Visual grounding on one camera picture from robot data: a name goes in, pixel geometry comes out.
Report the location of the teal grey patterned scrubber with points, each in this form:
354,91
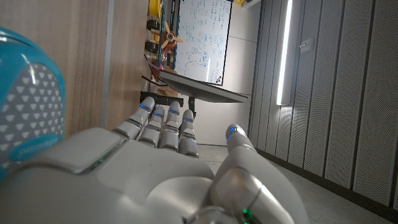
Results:
31,93

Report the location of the wooden toy airplane teal wings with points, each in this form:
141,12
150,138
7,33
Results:
169,39

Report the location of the wall light strip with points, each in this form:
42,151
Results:
284,56

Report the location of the whiteboard with writing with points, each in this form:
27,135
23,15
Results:
205,37

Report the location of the black computer monitor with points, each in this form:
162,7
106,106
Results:
205,91

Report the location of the yellow cup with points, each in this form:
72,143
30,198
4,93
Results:
154,7

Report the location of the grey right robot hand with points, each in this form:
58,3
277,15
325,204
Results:
124,186

